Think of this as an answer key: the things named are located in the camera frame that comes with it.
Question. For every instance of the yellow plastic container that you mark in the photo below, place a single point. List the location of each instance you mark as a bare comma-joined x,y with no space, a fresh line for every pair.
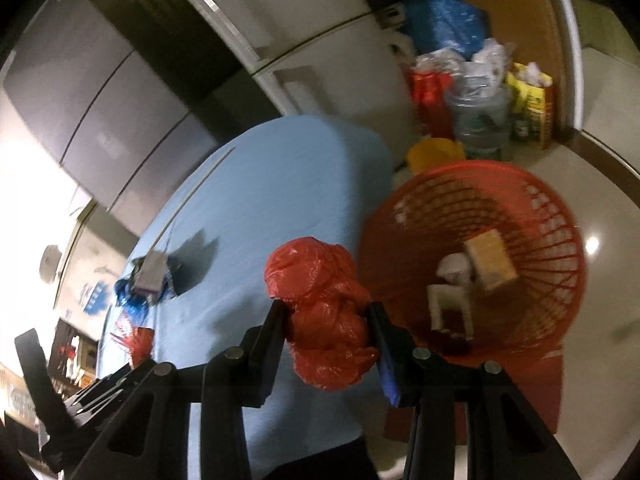
430,153

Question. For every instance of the yellow printed bag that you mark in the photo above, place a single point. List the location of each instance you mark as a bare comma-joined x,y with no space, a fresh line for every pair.
532,104

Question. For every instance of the light blue tablecloth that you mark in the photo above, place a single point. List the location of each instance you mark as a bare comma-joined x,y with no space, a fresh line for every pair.
293,177

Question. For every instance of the red plastic laundry basket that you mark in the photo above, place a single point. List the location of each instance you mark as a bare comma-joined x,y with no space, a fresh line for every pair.
433,214

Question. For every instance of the grey cardboard box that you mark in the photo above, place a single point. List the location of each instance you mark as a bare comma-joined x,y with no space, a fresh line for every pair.
149,273

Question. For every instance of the red paper bag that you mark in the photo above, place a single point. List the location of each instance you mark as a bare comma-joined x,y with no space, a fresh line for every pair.
428,96

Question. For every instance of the silver two-door refrigerator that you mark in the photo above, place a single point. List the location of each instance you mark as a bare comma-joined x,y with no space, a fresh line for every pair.
320,57

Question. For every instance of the brown wooden cabinet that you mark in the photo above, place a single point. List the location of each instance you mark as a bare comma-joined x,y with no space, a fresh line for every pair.
534,30

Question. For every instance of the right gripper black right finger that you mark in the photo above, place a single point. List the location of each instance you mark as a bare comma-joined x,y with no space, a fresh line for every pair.
505,436

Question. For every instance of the clear water jug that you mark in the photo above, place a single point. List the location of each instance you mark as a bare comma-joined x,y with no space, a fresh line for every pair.
481,123

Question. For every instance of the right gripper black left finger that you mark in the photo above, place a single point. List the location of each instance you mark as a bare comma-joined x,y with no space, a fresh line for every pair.
142,416

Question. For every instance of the small brown cardboard box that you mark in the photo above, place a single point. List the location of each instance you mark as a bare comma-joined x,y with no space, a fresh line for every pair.
491,262

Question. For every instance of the white plastic bag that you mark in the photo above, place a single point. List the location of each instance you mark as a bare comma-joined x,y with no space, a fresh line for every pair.
480,77

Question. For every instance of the dark blue plastic bag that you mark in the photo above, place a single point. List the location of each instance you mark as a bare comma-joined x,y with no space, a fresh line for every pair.
445,24

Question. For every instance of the grey refrigerator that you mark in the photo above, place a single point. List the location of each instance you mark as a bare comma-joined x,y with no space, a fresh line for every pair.
102,112

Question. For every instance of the red plastic bag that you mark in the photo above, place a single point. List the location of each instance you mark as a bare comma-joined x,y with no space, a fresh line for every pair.
327,331

